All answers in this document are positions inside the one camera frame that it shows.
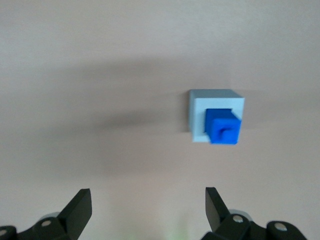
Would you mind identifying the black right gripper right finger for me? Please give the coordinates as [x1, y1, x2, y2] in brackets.
[200, 186, 308, 240]

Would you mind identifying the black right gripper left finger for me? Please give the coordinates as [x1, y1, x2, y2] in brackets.
[0, 188, 93, 240]

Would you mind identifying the blue plastic insert part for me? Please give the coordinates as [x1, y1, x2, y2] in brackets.
[204, 107, 243, 146]

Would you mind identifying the gray square base block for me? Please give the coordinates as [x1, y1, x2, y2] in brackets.
[187, 89, 246, 144]

